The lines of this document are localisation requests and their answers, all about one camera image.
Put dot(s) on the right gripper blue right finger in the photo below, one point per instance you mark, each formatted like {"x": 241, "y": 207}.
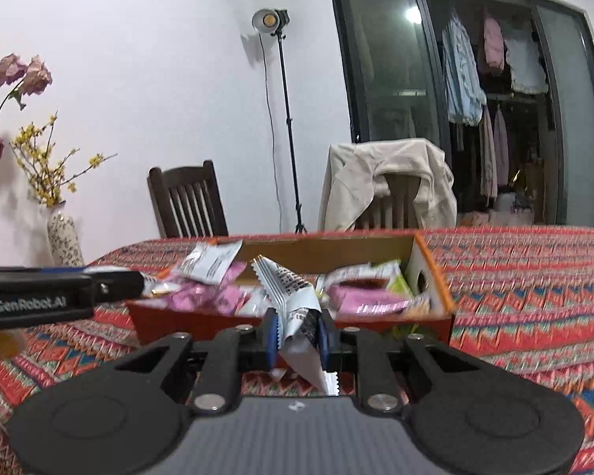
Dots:
{"x": 362, "y": 353}

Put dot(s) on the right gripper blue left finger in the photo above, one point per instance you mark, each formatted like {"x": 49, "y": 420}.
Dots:
{"x": 230, "y": 354}

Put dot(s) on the white striped snack packet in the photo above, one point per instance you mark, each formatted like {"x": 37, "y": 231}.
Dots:
{"x": 298, "y": 309}

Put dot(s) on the pink snack packet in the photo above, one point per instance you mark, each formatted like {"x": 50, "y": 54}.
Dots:
{"x": 361, "y": 290}

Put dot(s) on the white floral ceramic vase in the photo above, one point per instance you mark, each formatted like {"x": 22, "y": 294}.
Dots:
{"x": 63, "y": 238}

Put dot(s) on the green white snack packet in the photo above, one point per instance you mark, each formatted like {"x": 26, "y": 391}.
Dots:
{"x": 397, "y": 282}

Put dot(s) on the white printed snack packet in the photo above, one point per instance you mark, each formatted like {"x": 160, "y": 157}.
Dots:
{"x": 207, "y": 263}

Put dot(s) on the chair under beige jacket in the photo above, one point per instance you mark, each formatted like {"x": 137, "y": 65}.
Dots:
{"x": 393, "y": 210}

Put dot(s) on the yellow blossom branches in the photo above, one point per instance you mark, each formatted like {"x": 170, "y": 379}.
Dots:
{"x": 46, "y": 173}

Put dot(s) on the dark wooden chair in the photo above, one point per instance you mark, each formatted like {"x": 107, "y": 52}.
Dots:
{"x": 187, "y": 201}

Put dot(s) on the beige jacket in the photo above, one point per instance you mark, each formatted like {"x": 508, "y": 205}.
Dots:
{"x": 357, "y": 174}

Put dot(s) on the red patterned tablecloth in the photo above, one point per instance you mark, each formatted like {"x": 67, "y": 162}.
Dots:
{"x": 524, "y": 301}

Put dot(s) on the pink artificial roses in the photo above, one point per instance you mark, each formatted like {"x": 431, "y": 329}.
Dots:
{"x": 21, "y": 79}

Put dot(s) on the light blue hanging shirt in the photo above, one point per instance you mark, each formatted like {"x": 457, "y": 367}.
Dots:
{"x": 465, "y": 98}

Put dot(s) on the black framed sliding glass door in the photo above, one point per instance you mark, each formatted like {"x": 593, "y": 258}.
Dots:
{"x": 504, "y": 87}

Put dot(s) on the white hanging top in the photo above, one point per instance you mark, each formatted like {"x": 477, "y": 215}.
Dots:
{"x": 522, "y": 54}

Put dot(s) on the pink hanging garment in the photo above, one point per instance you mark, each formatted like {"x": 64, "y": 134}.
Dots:
{"x": 493, "y": 45}

